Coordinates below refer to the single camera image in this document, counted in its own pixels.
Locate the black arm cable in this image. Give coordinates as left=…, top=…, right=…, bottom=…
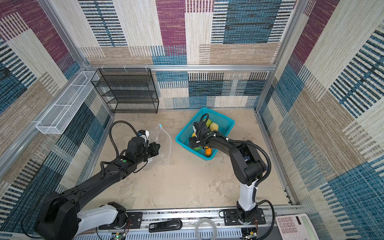
left=224, top=139, right=272, bottom=184
left=108, top=120, right=139, bottom=158

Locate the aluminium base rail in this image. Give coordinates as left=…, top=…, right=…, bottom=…
left=74, top=204, right=304, bottom=240

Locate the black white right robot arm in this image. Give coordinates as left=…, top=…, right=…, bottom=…
left=189, top=121, right=271, bottom=224

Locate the white wire mesh tray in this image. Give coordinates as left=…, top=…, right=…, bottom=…
left=36, top=71, right=95, bottom=135

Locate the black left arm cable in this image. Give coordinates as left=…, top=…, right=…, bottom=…
left=108, top=120, right=139, bottom=158

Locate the pale yellow toy fruit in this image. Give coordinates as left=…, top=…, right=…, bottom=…
left=209, top=123, right=219, bottom=132

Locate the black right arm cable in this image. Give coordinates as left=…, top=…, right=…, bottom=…
left=224, top=139, right=272, bottom=184

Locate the white calculator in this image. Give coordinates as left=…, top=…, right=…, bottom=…
left=275, top=214, right=319, bottom=240

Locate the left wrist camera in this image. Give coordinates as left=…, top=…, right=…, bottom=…
left=138, top=130, right=150, bottom=143

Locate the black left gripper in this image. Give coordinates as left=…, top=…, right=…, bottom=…
left=135, top=142, right=161, bottom=166

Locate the clear tube coil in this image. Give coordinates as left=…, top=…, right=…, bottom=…
left=195, top=218, right=218, bottom=240

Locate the orange yellow toy mango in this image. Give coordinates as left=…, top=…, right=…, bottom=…
left=205, top=148, right=212, bottom=157

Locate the light green toy pear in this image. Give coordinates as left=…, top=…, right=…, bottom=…
left=206, top=119, right=212, bottom=128

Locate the teal plastic basket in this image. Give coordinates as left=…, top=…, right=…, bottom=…
left=175, top=108, right=235, bottom=161

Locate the clear zip top bag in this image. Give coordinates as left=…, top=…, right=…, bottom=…
left=149, top=124, right=172, bottom=166

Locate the black wire mesh shelf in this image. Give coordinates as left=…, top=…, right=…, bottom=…
left=91, top=68, right=159, bottom=114

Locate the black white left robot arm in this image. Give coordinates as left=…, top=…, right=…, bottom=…
left=34, top=137, right=161, bottom=240

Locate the black remote device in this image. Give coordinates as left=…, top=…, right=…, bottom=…
left=149, top=219, right=183, bottom=233

